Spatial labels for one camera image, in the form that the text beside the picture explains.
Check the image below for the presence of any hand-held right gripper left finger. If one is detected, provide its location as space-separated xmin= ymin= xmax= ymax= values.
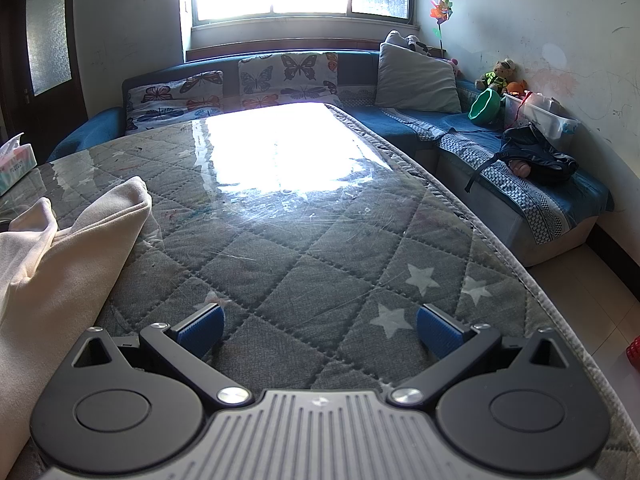
xmin=72 ymin=304 xmax=253 ymax=408

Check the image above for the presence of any tissue box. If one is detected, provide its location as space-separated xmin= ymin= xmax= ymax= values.
xmin=0 ymin=132 xmax=38 ymax=197

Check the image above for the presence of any colourful pinwheel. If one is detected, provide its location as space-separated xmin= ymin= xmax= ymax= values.
xmin=429 ymin=0 xmax=455 ymax=58

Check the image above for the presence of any butterfly print pillow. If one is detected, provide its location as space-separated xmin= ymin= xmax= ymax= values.
xmin=238 ymin=52 xmax=341 ymax=111
xmin=125 ymin=71 xmax=225 ymax=134

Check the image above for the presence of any blue sofa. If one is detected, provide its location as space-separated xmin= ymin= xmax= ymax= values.
xmin=47 ymin=50 xmax=615 ymax=267

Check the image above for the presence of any green plastic bowl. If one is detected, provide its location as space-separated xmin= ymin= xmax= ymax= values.
xmin=468 ymin=87 xmax=503 ymax=126

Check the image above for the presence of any red plastic item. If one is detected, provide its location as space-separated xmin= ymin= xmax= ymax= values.
xmin=625 ymin=335 xmax=640 ymax=376

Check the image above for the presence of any dark wooden door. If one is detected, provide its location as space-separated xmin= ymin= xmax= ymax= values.
xmin=0 ymin=0 xmax=90 ymax=161

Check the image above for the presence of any black bag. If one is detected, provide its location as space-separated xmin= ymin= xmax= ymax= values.
xmin=465 ymin=122 xmax=580 ymax=193

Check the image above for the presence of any grey pillow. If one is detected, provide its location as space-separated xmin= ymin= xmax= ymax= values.
xmin=375 ymin=42 xmax=463 ymax=114

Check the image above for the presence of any black and white plush toy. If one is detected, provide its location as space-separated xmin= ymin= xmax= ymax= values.
xmin=406 ymin=35 xmax=435 ymax=57

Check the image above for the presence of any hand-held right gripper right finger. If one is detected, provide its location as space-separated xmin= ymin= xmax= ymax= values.
xmin=390 ymin=304 xmax=573 ymax=407

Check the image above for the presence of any teddy bear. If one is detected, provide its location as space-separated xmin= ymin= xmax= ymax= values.
xmin=475 ymin=58 xmax=521 ymax=97

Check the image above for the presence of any white plastic storage bin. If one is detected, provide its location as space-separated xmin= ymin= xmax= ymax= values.
xmin=502 ymin=91 xmax=581 ymax=142

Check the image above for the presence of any blue patterned sofa cover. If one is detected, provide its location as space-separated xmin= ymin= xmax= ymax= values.
xmin=377 ymin=79 xmax=615 ymax=246

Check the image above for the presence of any cream knit garment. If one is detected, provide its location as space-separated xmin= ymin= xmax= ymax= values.
xmin=0 ymin=176 xmax=153 ymax=461

